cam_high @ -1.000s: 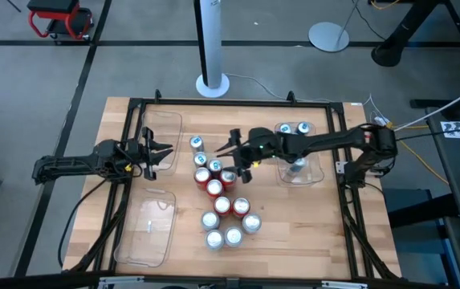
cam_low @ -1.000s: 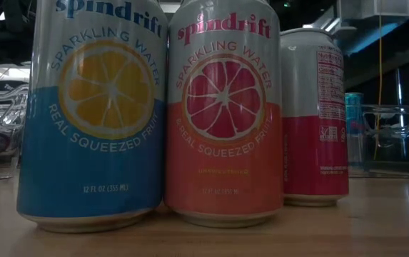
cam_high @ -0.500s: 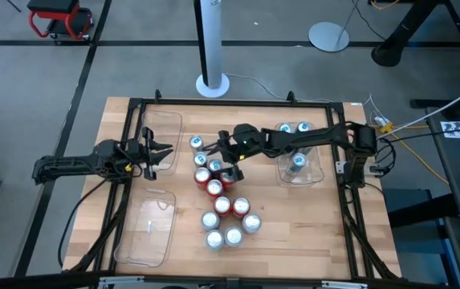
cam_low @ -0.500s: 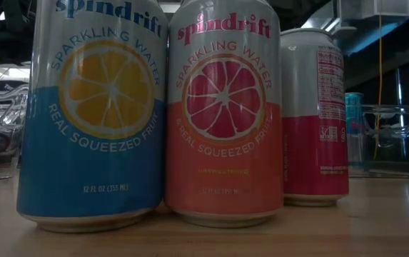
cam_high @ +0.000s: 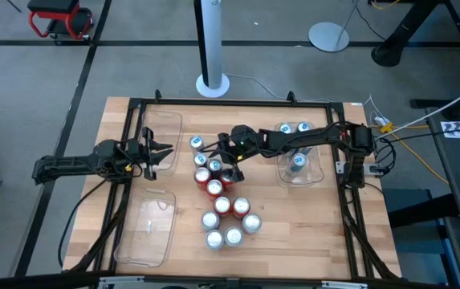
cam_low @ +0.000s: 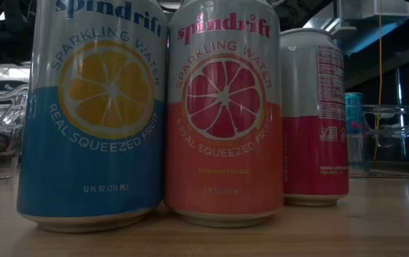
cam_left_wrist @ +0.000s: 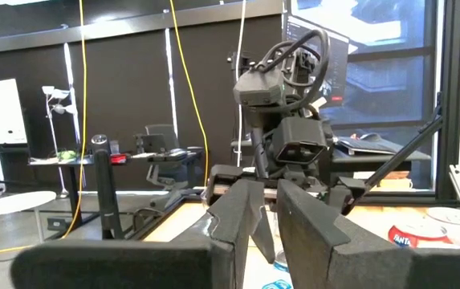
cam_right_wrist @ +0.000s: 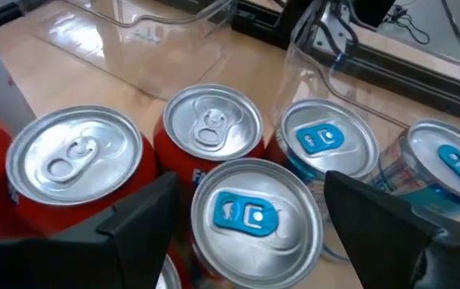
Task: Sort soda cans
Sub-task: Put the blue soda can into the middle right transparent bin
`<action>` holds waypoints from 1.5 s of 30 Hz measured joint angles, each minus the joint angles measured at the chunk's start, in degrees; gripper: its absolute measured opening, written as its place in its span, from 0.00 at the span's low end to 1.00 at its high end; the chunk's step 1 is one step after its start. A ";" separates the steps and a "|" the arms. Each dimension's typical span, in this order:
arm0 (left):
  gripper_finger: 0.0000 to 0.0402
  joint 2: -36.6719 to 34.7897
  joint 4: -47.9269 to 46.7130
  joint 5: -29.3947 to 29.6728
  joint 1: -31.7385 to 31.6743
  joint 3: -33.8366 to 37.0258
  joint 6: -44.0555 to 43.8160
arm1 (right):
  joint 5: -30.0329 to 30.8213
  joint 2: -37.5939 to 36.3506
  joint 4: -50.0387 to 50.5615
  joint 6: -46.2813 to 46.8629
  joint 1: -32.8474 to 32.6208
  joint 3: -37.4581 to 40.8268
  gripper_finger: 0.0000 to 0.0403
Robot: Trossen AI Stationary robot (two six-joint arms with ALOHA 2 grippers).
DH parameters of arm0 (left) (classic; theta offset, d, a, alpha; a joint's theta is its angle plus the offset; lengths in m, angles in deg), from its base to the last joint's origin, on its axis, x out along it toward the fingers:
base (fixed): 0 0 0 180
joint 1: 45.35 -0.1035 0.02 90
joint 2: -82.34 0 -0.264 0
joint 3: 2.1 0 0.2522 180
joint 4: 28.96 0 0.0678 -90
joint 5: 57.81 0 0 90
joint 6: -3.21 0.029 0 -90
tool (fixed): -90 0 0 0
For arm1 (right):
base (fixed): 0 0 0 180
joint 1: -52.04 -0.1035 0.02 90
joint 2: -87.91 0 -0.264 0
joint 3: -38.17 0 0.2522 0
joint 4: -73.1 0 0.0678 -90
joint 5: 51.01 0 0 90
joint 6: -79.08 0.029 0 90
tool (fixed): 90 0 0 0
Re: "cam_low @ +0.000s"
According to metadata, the blue slim drink can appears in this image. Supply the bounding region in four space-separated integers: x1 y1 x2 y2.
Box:
346 91 365 171

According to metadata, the orange grapefruit Spindrift can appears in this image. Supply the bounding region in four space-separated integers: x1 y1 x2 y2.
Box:
163 0 286 228

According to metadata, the shiny vertical pole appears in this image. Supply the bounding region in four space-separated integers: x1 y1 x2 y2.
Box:
396 67 404 158

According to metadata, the pink white Spindrift can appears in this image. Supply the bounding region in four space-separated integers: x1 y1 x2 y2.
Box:
279 28 350 207

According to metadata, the blue lemon Spindrift can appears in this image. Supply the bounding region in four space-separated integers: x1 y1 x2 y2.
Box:
16 0 169 233

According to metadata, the black softbox light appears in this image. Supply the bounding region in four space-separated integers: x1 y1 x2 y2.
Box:
0 79 30 110

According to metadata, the hanging yellow cable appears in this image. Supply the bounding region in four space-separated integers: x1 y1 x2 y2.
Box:
374 0 384 161

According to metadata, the white ceiling duct box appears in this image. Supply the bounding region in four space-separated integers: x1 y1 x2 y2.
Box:
339 0 409 19

